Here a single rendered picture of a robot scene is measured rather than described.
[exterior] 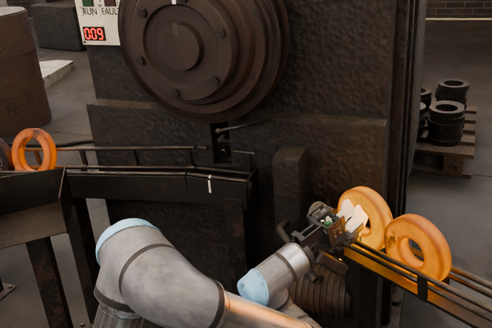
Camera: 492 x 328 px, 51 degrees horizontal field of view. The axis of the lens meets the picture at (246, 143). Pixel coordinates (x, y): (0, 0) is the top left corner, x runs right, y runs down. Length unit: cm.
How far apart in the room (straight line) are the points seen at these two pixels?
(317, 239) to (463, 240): 148
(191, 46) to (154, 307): 67
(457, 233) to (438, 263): 147
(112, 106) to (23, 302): 104
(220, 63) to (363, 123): 42
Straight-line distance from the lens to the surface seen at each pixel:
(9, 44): 413
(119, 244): 91
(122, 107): 169
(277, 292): 112
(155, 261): 84
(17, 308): 240
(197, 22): 128
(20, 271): 261
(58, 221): 165
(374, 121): 143
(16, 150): 201
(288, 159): 138
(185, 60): 129
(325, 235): 116
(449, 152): 304
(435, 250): 112
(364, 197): 122
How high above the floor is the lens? 140
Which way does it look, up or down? 24 degrees down
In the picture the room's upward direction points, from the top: 4 degrees counter-clockwise
